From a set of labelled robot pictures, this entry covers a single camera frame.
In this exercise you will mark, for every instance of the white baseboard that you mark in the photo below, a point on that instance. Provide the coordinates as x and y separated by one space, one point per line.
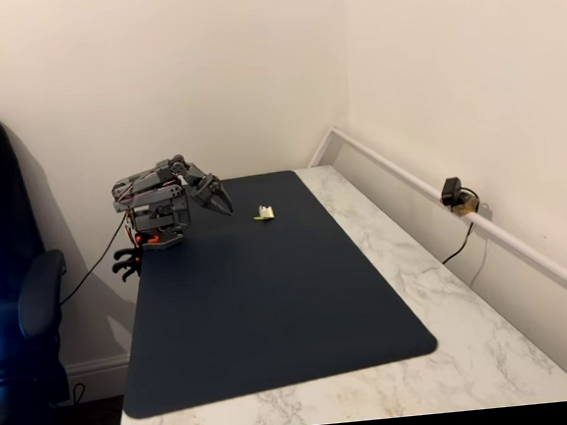
98 371

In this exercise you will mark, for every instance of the dark blue desk mat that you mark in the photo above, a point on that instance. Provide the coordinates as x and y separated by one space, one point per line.
272 299

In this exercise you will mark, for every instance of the black webcam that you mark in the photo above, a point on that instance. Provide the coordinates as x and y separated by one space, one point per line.
450 189

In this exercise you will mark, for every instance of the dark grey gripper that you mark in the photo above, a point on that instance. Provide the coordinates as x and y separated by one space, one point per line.
212 195

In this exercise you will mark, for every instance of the white plastic printed part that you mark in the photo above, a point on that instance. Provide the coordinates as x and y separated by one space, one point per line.
267 212

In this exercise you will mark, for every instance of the tan webcam mount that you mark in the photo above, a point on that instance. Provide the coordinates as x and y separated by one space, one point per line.
465 206

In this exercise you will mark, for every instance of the black and orange table clamp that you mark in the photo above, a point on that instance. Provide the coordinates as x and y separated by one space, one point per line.
127 255

